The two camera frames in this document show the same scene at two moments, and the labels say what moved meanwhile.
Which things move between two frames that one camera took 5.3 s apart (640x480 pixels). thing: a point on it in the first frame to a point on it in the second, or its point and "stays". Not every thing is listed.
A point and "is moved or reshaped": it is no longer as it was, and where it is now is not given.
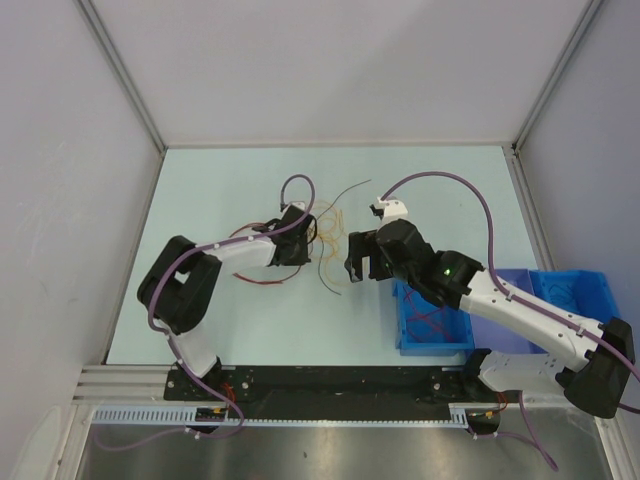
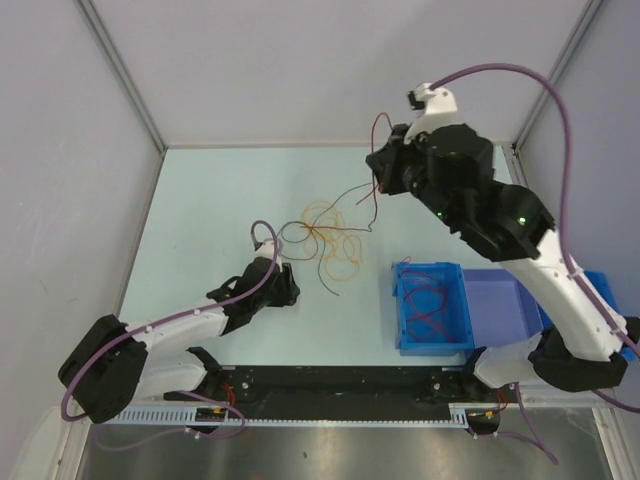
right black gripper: (359, 246) to (385, 162)
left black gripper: (302, 258) to (287, 288)
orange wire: (326, 237) stays
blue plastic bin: (425, 329) stays
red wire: (276, 282) is moved or reshaped
